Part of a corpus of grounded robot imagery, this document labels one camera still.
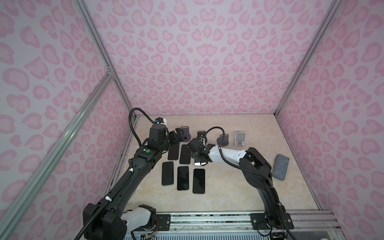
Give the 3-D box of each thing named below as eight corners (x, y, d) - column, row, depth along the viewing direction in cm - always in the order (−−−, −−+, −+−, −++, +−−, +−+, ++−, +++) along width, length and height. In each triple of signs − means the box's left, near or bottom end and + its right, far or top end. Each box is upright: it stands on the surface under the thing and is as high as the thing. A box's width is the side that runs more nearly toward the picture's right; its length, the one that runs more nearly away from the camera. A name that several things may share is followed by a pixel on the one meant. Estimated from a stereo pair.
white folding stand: (234, 145, 104) (237, 139, 98) (233, 138, 108) (235, 131, 102) (245, 145, 104) (247, 139, 98) (243, 138, 108) (245, 131, 102)
